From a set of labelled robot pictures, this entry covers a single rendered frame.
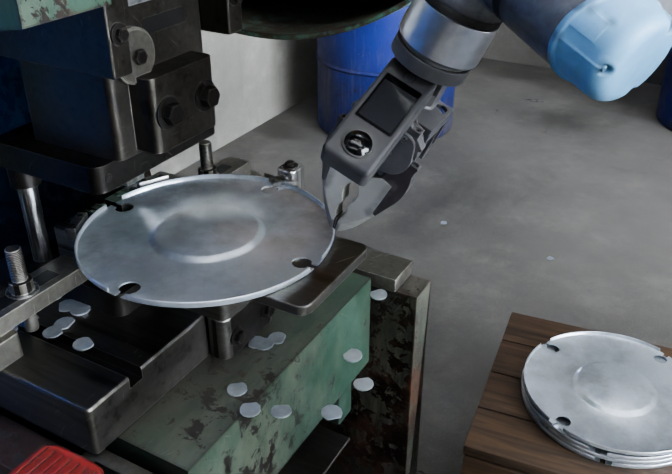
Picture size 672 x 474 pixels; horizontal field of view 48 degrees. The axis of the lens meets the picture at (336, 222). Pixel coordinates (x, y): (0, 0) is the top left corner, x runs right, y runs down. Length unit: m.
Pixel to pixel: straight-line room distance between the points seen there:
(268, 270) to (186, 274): 0.09
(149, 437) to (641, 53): 0.58
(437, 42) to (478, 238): 1.84
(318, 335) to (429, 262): 1.38
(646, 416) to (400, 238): 1.28
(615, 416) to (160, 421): 0.73
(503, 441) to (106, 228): 0.69
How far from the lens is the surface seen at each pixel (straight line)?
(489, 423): 1.26
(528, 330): 1.46
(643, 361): 1.41
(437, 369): 1.89
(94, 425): 0.79
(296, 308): 0.74
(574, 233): 2.54
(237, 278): 0.78
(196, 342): 0.87
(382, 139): 0.62
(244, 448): 0.86
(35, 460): 0.66
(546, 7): 0.56
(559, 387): 1.31
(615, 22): 0.54
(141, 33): 0.78
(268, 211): 0.91
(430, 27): 0.62
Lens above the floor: 1.21
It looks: 29 degrees down
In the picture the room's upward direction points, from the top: straight up
